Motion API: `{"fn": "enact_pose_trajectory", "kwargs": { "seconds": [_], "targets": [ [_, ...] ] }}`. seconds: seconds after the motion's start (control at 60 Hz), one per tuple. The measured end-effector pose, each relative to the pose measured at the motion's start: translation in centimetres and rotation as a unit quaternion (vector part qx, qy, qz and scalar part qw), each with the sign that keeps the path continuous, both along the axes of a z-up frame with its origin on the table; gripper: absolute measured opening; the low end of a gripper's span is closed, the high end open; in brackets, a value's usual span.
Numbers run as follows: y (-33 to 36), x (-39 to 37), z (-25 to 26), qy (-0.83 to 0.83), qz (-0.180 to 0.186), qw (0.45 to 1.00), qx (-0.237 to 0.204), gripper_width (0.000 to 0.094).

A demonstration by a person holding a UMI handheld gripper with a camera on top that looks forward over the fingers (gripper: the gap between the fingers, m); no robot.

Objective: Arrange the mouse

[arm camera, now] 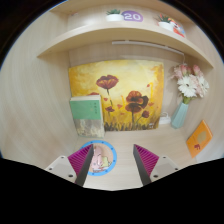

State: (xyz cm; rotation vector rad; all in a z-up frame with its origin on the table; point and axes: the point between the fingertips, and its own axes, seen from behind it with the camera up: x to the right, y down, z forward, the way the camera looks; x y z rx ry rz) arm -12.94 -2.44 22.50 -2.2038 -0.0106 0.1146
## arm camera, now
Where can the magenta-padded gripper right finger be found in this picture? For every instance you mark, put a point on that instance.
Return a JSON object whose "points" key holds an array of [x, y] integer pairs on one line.
{"points": [[146, 160]]}

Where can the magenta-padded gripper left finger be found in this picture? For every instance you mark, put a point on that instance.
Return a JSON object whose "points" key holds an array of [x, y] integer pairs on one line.
{"points": [[80, 161]]}

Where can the pink computer mouse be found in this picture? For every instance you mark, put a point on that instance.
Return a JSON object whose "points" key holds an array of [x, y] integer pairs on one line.
{"points": [[97, 158]]}

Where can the round blue-rimmed cartoon mouse pad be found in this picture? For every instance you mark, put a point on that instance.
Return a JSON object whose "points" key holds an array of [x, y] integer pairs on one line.
{"points": [[109, 151]]}

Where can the green cover book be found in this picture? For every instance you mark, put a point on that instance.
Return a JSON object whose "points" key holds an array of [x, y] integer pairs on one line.
{"points": [[85, 110]]}

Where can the teal faceted vase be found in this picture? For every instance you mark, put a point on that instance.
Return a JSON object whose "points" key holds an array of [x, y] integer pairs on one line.
{"points": [[179, 116]]}

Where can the orange cover book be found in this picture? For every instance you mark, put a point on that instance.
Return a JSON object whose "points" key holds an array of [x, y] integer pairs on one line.
{"points": [[199, 138]]}

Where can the yellow poppy flower painting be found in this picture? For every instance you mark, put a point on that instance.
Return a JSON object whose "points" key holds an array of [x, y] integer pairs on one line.
{"points": [[133, 83]]}

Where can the pink and white flower bouquet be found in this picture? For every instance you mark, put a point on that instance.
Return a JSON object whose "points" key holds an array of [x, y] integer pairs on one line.
{"points": [[190, 85]]}

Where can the white light bar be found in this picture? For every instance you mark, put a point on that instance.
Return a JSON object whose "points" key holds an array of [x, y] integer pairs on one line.
{"points": [[146, 44]]}

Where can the wooden shelf with ornaments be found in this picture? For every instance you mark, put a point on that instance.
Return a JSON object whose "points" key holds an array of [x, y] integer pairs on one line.
{"points": [[116, 33]]}

